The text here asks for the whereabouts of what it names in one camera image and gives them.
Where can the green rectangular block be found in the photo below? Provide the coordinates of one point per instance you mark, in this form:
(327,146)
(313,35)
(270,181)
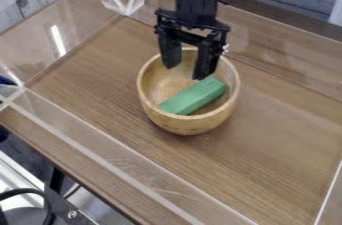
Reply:
(194,97)

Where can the brown wooden bowl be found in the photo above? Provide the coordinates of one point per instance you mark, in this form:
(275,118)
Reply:
(159,84)

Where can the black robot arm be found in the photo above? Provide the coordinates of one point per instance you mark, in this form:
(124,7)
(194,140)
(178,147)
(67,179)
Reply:
(195,10)

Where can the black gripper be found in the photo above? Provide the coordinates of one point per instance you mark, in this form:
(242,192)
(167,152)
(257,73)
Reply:
(204,34)

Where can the clear acrylic tray wall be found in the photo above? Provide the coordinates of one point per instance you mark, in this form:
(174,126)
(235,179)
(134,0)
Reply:
(265,168)

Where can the black metal bracket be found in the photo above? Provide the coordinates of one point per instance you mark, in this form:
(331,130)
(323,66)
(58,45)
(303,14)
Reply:
(66,213)

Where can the black table leg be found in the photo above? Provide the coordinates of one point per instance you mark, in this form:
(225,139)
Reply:
(56,180)

